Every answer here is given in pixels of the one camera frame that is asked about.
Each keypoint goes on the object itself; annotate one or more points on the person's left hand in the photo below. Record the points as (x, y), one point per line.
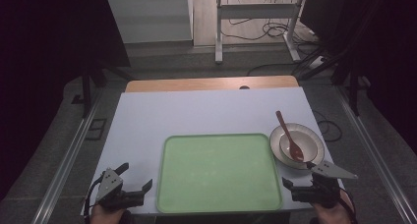
(106, 216)

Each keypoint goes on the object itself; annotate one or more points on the black floor frame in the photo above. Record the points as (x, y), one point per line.
(96, 129)

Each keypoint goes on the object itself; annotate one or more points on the white metal stand frame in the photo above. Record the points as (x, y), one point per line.
(219, 30)

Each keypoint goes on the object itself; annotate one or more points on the reddish brown spoon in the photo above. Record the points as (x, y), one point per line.
(296, 152)

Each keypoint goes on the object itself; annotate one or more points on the black metal stand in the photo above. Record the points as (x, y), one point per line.
(353, 93)
(87, 93)

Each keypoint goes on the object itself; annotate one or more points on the white cabinet panel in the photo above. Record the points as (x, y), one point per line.
(149, 19)

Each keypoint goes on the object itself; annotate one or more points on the aluminium rail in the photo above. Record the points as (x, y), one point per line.
(67, 161)
(377, 158)

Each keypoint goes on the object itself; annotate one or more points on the person's right hand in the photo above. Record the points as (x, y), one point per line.
(332, 214)

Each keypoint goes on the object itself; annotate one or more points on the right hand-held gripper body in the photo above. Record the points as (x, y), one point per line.
(323, 189)

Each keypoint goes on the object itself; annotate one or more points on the green plastic tray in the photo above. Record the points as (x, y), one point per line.
(219, 175)

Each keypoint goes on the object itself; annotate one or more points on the white bowl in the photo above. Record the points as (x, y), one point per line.
(307, 143)

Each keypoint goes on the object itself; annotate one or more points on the white power strip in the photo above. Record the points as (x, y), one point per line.
(317, 62)

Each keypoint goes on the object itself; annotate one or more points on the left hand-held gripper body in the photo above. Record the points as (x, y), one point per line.
(109, 184)

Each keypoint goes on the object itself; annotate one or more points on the white plate with dark rim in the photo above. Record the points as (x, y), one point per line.
(278, 137)

